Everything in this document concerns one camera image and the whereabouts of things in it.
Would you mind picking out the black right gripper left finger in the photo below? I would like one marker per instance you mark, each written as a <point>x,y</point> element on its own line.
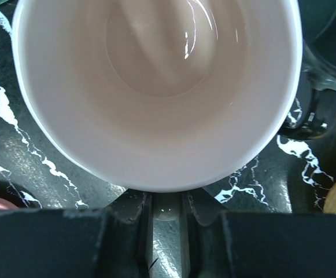
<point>114,241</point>

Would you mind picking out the peach pink mug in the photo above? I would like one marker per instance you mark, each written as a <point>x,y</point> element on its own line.
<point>160,96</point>

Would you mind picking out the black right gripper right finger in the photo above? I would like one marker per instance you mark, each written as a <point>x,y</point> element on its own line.
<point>217,242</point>

